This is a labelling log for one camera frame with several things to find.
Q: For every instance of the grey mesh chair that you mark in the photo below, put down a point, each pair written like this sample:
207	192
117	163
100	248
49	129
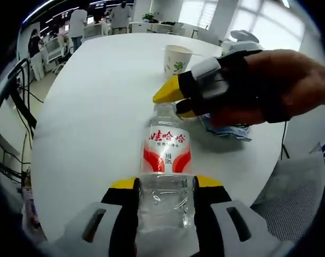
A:
290	192

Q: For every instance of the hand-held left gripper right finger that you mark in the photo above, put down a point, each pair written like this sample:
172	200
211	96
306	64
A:
207	214

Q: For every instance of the white window blind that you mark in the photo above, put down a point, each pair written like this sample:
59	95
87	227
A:
199	13
272	18

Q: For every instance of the white office chair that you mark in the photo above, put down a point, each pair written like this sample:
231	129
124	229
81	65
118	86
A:
55	48

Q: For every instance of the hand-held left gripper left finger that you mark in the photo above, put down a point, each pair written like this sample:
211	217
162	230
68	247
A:
124	214

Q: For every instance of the floral paper cup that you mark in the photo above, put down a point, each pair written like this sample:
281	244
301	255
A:
175	57

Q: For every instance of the green potted plant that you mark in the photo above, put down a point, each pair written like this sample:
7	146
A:
148	17

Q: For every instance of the clear water bottle red label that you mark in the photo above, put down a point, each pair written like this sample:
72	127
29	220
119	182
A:
165	150

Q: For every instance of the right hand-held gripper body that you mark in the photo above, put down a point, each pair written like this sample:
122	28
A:
243	42

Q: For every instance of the person's right hand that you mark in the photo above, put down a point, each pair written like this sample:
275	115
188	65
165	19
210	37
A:
280	85

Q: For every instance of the blue floral tissue packet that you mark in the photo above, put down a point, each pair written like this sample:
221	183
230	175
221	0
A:
231	132

